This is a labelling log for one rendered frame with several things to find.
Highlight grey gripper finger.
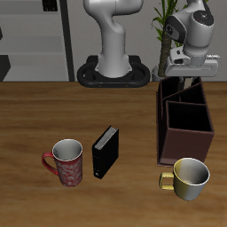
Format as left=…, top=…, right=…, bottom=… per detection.
left=178, top=76, right=186, bottom=90
left=185, top=76, right=195, bottom=88

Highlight yellow and white mug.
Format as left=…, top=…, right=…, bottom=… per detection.
left=159, top=157, right=211, bottom=202

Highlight green pot plant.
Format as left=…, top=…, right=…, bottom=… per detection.
left=151, top=0, right=209, bottom=83

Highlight black binders on shelf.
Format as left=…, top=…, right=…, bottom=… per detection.
left=42, top=0, right=59, bottom=12

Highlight dark angular block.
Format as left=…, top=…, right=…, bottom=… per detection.
left=0, top=54, right=12, bottom=82

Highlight red patterned mug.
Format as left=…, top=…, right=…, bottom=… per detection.
left=41, top=138, right=84, bottom=188

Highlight black book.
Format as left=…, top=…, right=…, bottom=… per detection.
left=90, top=124, right=121, bottom=180

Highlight flat black base plate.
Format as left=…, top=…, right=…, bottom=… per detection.
left=76, top=54, right=152, bottom=89

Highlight grey shelf unit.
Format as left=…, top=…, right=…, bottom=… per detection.
left=0, top=0, right=75, bottom=82

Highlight dark brown desk caddy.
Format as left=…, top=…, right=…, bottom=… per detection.
left=155, top=75, right=215, bottom=167

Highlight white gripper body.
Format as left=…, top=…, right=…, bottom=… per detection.
left=164, top=54, right=222, bottom=78

